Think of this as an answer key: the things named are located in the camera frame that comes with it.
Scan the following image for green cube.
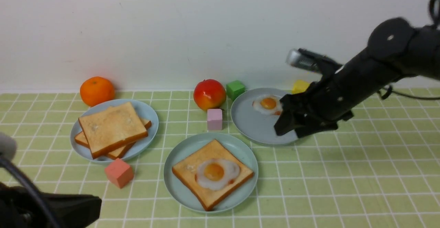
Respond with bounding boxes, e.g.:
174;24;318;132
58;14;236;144
226;80;246;101

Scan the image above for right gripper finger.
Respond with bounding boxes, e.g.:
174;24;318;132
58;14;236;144
294;120;339;139
274;110;303;137

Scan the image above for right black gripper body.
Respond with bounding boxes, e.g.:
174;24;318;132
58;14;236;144
280;58;368;123

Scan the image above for grey egg plate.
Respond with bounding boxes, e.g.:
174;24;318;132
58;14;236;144
230;88;299;146

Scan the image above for fried egg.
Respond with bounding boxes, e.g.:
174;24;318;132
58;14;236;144
195;159;241;191
252;95;283;116

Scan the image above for orange fruit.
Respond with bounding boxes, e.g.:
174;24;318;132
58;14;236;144
79;76;115;107

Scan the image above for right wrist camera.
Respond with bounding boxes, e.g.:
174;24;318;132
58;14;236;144
286;48;343;76

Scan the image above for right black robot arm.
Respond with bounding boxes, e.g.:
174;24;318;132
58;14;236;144
274;0;440;138

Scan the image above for salmon red cube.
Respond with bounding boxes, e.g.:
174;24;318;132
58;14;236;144
104;159;134;189

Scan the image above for yellow cube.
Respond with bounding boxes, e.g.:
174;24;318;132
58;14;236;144
291;79;310;94

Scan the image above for red apple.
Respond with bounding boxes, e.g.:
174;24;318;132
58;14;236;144
193;79;227;111

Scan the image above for teal center plate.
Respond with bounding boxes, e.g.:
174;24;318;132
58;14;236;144
163;132;259;213

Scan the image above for pink cube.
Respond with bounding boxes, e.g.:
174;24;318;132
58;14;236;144
207;108;223;131

